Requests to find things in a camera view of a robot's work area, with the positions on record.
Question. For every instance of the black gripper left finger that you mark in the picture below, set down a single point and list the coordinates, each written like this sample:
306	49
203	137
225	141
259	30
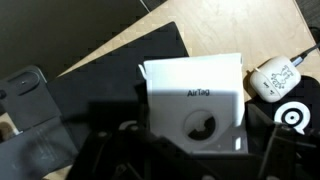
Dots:
142	106

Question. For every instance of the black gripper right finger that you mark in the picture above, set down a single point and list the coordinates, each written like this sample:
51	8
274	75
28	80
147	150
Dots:
263	126

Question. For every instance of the grey stand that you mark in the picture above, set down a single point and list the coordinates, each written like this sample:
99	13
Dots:
30	110

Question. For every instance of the white AirTag box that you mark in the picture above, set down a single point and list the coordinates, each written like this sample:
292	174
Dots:
193	76

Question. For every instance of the large black flat pad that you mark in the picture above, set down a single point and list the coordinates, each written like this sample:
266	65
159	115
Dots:
110	73

